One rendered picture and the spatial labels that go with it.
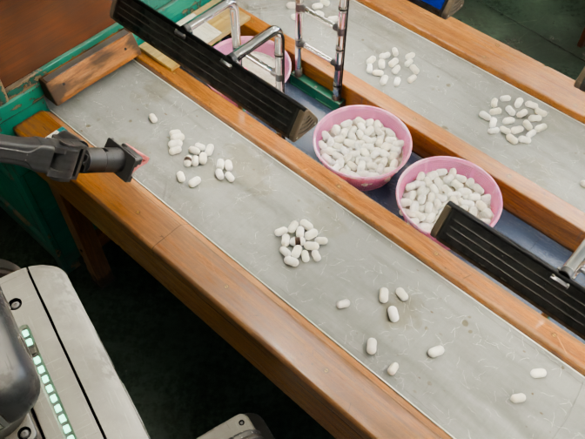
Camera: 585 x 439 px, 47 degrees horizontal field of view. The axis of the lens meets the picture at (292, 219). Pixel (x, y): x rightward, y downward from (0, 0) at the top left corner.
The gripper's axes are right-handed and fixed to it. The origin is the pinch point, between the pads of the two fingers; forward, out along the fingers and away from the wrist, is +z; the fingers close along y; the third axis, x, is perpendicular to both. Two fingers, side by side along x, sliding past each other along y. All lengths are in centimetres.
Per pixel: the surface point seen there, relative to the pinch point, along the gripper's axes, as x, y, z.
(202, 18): -35.8, 3.4, 3.6
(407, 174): -22, -45, 45
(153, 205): 10.1, -5.1, 3.4
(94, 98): 2.9, 38.8, 15.6
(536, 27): -76, -3, 229
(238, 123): -11.7, -0.3, 29.9
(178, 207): 9.0, -8.6, 8.6
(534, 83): -56, -51, 84
